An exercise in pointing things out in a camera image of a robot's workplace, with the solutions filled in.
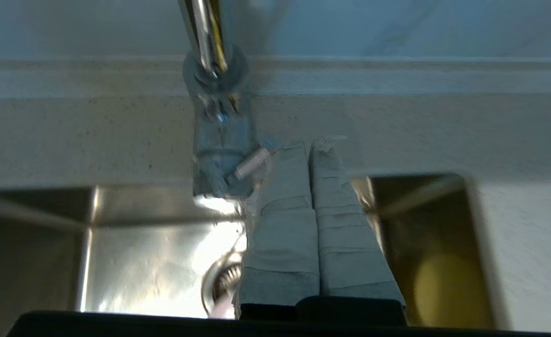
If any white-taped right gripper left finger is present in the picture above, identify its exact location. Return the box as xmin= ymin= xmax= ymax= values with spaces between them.
xmin=235 ymin=143 xmax=321 ymax=320

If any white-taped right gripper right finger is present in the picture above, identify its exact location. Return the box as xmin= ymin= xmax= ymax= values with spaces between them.
xmin=308 ymin=137 xmax=407 ymax=310

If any round metal drain strainer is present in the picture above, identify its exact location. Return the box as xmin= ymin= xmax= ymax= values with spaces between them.
xmin=200 ymin=250 xmax=247 ymax=319

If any chrome gooseneck faucet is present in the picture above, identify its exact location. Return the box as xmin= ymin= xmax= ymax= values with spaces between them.
xmin=177 ymin=0 xmax=276 ymax=199

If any stainless steel sink basin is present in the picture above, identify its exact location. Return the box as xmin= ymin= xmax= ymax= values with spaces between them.
xmin=0 ymin=172 xmax=498 ymax=330

